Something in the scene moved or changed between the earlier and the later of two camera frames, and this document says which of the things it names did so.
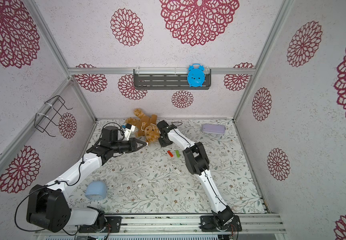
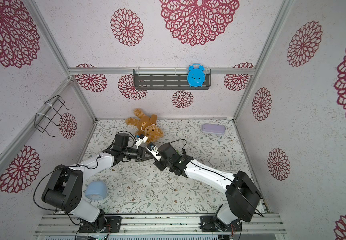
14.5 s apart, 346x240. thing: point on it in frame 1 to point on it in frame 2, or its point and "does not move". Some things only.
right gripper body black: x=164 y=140 to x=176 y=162
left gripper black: x=133 y=147 to x=141 y=153
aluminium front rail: x=178 y=224 does not move
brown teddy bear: x=145 y=125 does not move
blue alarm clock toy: x=196 y=75 does not move
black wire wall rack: x=53 y=106 does not move
